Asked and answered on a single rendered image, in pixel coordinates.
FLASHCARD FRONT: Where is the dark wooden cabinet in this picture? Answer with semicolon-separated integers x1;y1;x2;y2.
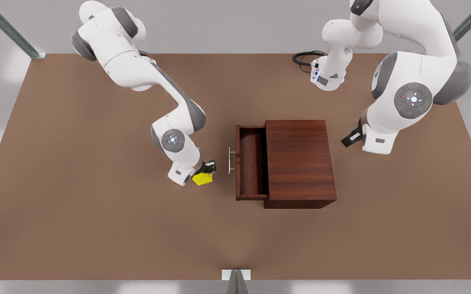
264;120;337;209

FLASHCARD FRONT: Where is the black cable loop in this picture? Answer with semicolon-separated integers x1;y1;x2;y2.
292;51;328;74

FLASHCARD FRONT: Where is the wooden drawer with silver handle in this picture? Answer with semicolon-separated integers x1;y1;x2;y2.
228;125;270;201

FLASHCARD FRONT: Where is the yellow block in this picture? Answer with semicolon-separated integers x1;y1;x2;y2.
192;172;214;187

